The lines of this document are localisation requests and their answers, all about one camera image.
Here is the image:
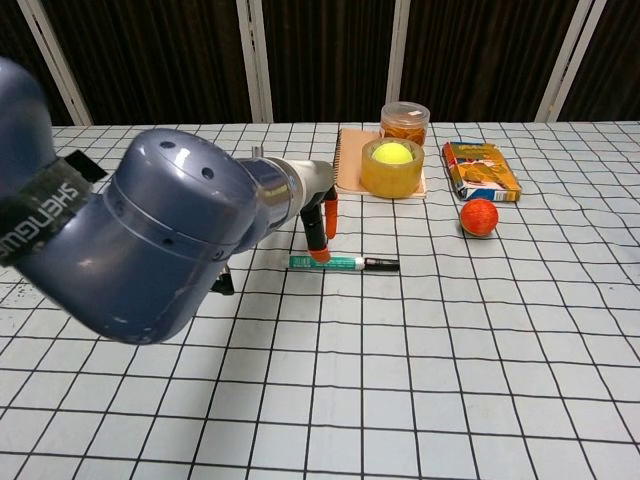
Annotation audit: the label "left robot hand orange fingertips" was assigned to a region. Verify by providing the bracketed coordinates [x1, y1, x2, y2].
[289, 159, 341, 265]

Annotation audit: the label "black velcro strap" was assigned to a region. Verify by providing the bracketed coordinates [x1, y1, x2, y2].
[0, 149, 109, 269]

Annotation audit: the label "clear yellow tape roll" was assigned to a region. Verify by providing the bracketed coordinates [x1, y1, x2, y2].
[360, 138, 426, 200]

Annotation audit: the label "white green marker body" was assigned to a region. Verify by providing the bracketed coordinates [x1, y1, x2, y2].
[288, 253, 369, 274]

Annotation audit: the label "clear plastic jar orange contents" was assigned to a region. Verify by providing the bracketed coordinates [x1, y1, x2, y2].
[379, 101, 431, 149]

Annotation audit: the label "yellow tennis ball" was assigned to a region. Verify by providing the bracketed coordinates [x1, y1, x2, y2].
[372, 142, 415, 166]

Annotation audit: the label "tan spiral notebook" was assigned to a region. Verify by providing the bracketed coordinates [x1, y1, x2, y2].
[332, 127, 429, 201]

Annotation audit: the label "orange blue snack box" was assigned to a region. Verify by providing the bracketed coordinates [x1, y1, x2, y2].
[442, 140, 522, 204]

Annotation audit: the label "white metal frame post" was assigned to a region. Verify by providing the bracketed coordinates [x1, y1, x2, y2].
[383, 0, 412, 109]
[535, 0, 609, 123]
[22, 0, 95, 126]
[235, 0, 275, 124]

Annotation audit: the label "orange ball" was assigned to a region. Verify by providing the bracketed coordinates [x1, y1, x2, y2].
[459, 198, 500, 239]

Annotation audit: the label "black marker cap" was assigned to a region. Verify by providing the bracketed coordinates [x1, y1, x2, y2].
[363, 256, 401, 274]

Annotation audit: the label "white black grid tablecloth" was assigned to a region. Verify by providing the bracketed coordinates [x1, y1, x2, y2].
[0, 119, 640, 480]

